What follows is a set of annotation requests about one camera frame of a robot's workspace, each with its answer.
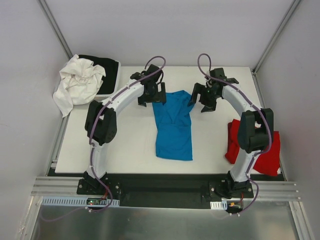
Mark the blue t-shirt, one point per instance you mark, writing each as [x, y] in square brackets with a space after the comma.
[174, 127]

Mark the black robot base mount plate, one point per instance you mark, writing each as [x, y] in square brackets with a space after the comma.
[180, 191]

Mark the white slotted cable duct left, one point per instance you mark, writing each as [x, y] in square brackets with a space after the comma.
[78, 202]

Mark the aluminium table edge rail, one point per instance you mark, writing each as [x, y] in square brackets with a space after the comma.
[286, 191]

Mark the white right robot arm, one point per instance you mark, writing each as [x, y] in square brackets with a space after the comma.
[255, 132]

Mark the aluminium frame post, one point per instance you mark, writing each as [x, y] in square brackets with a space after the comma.
[55, 27]
[276, 35]

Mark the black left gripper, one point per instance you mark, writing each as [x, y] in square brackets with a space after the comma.
[153, 97]

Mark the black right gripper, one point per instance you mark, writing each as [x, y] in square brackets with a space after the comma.
[204, 95]

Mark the white slotted cable duct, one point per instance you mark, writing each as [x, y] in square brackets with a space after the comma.
[219, 205]
[78, 202]

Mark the aluminium frame post right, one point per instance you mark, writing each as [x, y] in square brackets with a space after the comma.
[276, 35]

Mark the white slotted cable duct right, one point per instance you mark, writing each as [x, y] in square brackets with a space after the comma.
[219, 205]

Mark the black t-shirt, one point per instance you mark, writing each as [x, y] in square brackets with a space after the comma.
[110, 82]

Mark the white laundry basket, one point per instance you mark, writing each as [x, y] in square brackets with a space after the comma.
[84, 77]

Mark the white t-shirt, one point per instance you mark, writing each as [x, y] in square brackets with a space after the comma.
[80, 81]

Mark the aluminium frame post left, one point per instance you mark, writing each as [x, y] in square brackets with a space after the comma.
[55, 27]

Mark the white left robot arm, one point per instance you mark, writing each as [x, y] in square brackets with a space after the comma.
[101, 120]

